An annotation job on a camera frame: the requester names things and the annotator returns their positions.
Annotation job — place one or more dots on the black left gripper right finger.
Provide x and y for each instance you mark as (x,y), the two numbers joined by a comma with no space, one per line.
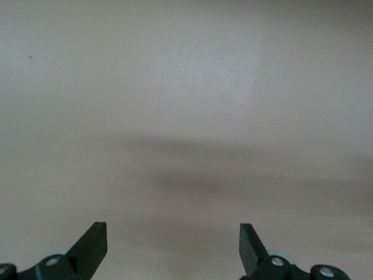
(250,253)

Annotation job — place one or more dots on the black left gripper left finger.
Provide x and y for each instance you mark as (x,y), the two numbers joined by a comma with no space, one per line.
(90,251)

